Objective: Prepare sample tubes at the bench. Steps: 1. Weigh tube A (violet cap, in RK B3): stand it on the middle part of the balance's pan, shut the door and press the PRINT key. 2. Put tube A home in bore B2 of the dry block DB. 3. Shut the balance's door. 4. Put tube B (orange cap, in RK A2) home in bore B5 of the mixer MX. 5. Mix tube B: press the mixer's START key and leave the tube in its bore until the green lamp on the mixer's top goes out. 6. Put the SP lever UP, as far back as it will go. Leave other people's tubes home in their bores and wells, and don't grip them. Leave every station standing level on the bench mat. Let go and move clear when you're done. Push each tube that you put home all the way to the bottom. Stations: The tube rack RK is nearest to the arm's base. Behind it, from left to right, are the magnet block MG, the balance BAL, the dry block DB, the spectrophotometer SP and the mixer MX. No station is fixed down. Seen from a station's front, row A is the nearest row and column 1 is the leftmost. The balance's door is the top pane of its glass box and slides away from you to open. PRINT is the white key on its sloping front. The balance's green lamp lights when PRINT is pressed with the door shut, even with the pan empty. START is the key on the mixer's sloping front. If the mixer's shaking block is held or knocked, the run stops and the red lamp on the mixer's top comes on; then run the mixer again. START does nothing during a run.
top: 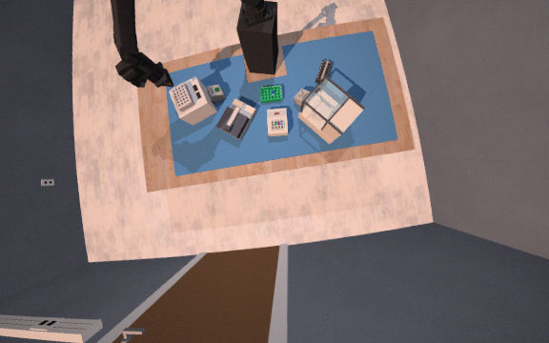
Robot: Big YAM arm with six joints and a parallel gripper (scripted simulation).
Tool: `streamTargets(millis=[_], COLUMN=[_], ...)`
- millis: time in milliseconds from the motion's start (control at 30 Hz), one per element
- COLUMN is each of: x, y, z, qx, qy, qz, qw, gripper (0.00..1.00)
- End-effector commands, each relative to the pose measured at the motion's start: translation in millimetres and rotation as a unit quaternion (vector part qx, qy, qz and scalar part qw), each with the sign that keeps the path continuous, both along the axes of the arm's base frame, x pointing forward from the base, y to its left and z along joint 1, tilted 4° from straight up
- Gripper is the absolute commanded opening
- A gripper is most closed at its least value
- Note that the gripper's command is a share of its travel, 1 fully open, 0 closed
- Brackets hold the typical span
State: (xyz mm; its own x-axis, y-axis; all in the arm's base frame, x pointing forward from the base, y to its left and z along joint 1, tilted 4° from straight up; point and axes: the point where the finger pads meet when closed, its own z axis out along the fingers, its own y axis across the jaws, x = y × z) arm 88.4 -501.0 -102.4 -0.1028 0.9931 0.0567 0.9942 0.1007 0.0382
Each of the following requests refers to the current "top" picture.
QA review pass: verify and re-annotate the cream block with rows of round holes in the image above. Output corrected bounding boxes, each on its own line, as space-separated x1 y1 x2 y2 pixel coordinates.
169 76 226 125

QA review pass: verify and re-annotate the blue bench mat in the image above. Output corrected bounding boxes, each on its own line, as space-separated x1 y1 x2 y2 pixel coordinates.
166 31 398 176

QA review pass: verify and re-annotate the green tube rack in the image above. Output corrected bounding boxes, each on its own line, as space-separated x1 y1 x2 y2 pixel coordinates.
260 85 282 103

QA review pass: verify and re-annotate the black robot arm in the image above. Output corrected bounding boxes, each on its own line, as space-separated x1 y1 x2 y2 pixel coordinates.
111 0 273 88

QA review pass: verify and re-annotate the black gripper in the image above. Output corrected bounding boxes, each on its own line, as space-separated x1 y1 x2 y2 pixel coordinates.
146 62 174 88

